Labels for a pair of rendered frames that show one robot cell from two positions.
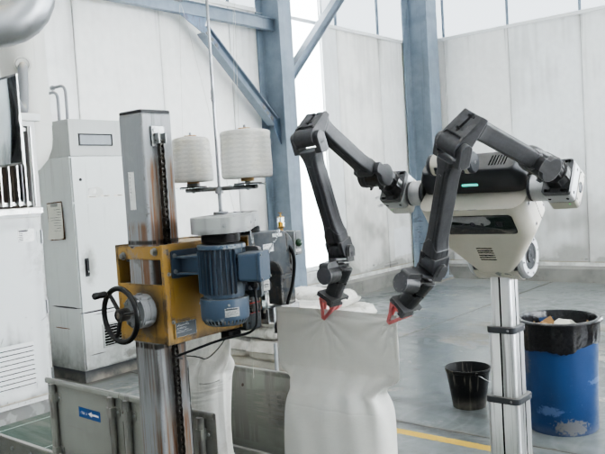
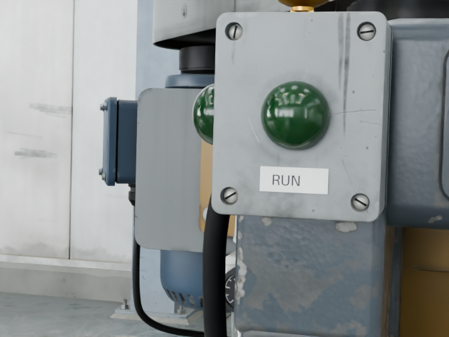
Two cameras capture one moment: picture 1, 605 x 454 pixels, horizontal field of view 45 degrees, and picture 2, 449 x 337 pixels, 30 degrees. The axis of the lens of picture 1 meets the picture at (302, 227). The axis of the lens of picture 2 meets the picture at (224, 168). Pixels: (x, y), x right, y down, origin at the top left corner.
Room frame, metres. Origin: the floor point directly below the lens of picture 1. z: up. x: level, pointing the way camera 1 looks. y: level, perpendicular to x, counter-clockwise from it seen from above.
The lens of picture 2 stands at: (3.08, -0.15, 1.28)
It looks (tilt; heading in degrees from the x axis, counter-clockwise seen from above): 3 degrees down; 155
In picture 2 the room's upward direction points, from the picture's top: 2 degrees clockwise
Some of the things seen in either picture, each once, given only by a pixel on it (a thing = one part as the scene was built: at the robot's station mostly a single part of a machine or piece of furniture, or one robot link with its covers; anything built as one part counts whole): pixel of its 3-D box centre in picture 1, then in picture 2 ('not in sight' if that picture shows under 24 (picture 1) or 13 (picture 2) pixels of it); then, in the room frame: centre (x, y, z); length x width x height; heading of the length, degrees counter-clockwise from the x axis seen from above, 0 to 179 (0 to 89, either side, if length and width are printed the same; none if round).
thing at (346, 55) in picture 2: (290, 242); (304, 116); (2.75, 0.05, 1.28); 0.08 x 0.05 x 0.09; 50
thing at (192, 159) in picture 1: (191, 159); not in sight; (2.53, 0.37, 1.61); 0.15 x 0.14 x 0.17; 50
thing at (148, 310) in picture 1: (139, 311); not in sight; (2.26, 0.52, 1.14); 0.11 x 0.06 x 0.11; 50
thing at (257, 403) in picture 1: (222, 407); not in sight; (3.20, 0.40, 0.53); 1.05 x 0.02 x 0.41; 50
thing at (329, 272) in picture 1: (335, 264); not in sight; (2.33, -0.10, 1.24); 0.11 x 0.09 x 0.12; 141
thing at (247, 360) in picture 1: (270, 357); not in sight; (5.58, 0.31, 0.20); 0.66 x 0.44 x 0.12; 50
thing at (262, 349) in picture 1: (292, 342); not in sight; (5.50, 0.13, 0.32); 0.66 x 0.43 x 0.15; 142
